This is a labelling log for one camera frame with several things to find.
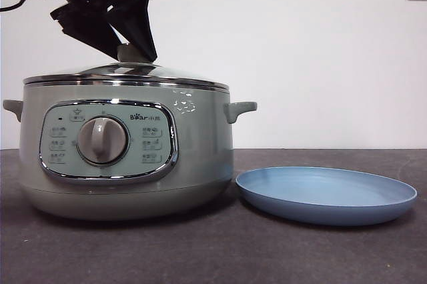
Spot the green electric steamer pot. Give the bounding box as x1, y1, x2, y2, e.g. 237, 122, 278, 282
2, 82, 258, 221

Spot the glass lid with green knob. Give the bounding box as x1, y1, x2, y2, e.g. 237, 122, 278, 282
22, 43, 232, 91

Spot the blue plate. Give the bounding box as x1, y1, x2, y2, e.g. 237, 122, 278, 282
235, 166, 418, 226

